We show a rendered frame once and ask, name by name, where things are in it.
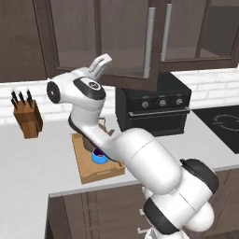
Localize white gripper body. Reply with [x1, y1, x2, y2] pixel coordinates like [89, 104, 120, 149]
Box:
[88, 52, 113, 79]

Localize dark brown kettle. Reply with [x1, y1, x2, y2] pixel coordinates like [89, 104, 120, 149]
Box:
[81, 117, 116, 154]

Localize blue mug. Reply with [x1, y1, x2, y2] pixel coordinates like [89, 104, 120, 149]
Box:
[91, 148, 110, 165]

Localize wooden tray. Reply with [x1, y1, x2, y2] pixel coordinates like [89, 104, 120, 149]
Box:
[71, 132, 126, 185]

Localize black toaster oven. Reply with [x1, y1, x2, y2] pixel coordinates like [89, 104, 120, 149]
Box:
[115, 72, 192, 138]

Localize wooden knife block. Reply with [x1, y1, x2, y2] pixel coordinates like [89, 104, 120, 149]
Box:
[12, 100, 44, 140]

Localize black hob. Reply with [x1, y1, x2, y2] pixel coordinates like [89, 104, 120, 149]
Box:
[191, 105, 239, 155]

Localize dark wood base cabinets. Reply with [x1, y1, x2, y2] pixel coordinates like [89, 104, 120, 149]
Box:
[44, 166, 239, 239]

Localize silver cabinet door handle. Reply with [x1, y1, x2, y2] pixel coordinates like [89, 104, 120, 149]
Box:
[160, 3, 173, 63]
[142, 7, 156, 79]

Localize dark glass-front wall cabinet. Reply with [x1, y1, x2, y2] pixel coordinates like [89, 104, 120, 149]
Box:
[32, 0, 104, 79]

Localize toaster oven door handle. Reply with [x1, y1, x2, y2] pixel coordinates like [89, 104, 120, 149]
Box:
[128, 106, 191, 119]

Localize black-handled knife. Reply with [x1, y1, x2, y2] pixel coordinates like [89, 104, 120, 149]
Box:
[10, 90, 19, 110]
[25, 88, 34, 108]
[18, 90, 26, 105]

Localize dark wood wall cabinet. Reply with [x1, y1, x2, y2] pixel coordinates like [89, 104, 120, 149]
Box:
[0, 0, 49, 84]

